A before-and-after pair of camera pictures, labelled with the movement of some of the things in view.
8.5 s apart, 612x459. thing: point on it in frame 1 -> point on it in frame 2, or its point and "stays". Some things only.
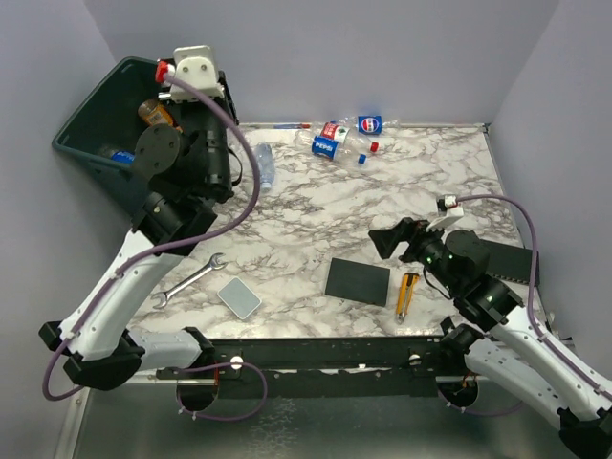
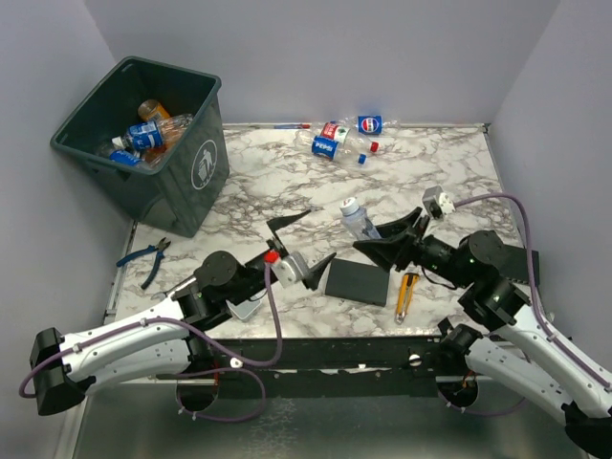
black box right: (509, 261) stays
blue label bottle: (123, 157) stays
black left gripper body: (206, 122) -> (257, 282)
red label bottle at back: (348, 137) stays
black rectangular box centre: (358, 281) stays
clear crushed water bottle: (266, 165) -> (357, 220)
